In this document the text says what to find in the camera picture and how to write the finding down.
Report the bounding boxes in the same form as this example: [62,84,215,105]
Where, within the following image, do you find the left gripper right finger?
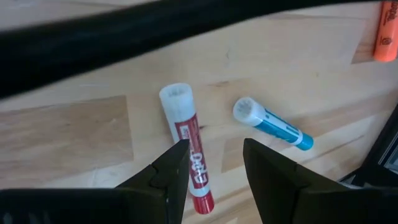
[243,138,351,224]

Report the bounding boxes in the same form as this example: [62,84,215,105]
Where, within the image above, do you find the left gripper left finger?
[114,139,191,224]

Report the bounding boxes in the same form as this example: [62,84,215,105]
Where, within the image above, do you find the red Expo marker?
[159,82,216,215]

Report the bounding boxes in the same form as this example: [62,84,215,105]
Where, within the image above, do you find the teal Expo marker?
[232,96,315,152]

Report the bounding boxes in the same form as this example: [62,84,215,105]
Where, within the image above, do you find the orange highlighter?
[373,0,398,63]

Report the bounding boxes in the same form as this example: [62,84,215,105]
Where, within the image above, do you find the black left wrist camera cable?
[0,0,385,101]

